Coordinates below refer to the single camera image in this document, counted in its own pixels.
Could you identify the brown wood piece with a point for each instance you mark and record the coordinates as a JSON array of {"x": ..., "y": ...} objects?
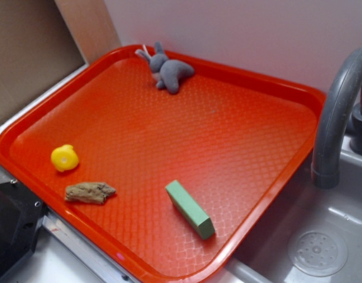
[{"x": 89, "y": 192}]

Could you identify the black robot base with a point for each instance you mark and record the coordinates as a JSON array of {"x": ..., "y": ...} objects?
[{"x": 21, "y": 213}]

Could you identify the brown cardboard panel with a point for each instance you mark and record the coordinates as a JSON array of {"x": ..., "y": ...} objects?
[{"x": 42, "y": 42}]

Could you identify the green rectangular block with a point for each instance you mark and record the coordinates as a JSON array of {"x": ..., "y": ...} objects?
[{"x": 194, "y": 214}]

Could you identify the grey toy faucet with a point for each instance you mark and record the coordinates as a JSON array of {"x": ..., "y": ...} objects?
[{"x": 342, "y": 107}]

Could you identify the metal frame rail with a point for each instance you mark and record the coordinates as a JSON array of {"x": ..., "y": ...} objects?
[{"x": 83, "y": 250}]

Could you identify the grey plastic sink basin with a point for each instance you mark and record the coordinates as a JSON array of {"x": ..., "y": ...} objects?
[{"x": 307, "y": 234}]

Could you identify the yellow rubber duck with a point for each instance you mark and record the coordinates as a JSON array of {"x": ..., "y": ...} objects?
[{"x": 64, "y": 158}]

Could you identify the grey plush bunny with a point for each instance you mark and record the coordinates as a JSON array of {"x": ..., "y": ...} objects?
[{"x": 168, "y": 73}]

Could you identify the red plastic tray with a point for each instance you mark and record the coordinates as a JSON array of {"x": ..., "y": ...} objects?
[{"x": 231, "y": 138}]

